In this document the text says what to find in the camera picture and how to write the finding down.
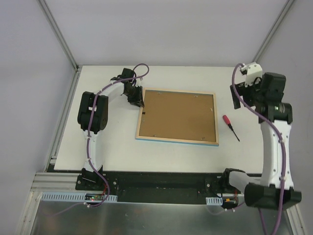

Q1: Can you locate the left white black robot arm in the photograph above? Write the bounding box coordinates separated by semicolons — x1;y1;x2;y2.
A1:
75;68;147;190

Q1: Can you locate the blue wooden picture frame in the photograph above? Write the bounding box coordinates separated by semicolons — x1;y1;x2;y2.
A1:
135;88;219;146

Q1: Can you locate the red handled screwdriver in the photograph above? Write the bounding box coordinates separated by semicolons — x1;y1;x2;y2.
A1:
222;115;240;141

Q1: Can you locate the right aluminium corner post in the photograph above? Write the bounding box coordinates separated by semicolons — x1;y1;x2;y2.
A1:
252;0;297;62

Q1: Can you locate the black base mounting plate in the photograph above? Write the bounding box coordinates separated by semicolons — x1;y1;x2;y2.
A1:
75;171;240;205

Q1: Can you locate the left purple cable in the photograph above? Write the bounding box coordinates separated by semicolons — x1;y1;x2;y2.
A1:
44;63;150;216

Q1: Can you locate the aluminium corner post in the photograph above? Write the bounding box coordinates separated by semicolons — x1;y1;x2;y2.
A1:
252;0;297;62
37;0;79;71

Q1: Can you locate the right white slotted cable duct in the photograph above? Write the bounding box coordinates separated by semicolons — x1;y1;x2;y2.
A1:
205;197;223;206

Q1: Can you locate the aluminium front rail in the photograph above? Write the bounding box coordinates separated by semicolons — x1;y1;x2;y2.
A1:
31;172;296;196

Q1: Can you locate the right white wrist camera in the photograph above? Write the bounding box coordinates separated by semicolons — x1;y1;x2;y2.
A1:
240;62;263;87

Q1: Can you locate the left aluminium corner post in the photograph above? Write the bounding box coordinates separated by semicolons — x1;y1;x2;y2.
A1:
37;0;79;71

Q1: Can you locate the left white slotted cable duct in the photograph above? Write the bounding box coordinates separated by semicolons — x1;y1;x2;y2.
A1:
42;192;118;203

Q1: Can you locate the white slotted cable duct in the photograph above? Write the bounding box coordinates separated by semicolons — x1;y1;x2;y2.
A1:
205;197;223;206
42;192;118;203

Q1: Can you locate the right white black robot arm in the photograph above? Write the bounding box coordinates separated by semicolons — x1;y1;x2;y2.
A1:
219;72;302;210

